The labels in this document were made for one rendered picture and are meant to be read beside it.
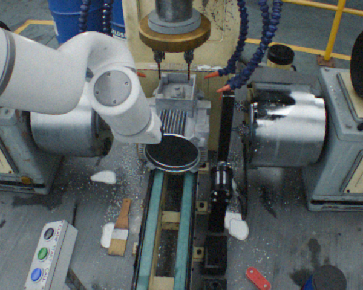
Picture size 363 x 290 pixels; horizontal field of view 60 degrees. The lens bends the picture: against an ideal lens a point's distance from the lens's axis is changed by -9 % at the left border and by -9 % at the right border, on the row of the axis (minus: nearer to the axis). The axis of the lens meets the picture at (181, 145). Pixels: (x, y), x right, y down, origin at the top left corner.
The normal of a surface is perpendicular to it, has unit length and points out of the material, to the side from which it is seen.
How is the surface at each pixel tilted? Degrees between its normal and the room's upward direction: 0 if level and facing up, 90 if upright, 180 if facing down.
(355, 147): 89
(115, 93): 32
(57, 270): 64
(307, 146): 73
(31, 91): 100
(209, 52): 90
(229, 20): 90
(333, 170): 89
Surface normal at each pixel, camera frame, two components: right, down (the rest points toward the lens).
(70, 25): -0.21, 0.72
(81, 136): -0.08, 0.51
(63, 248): 0.88, -0.26
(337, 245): -0.02, -0.68
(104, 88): -0.07, -0.22
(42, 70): 0.89, 0.02
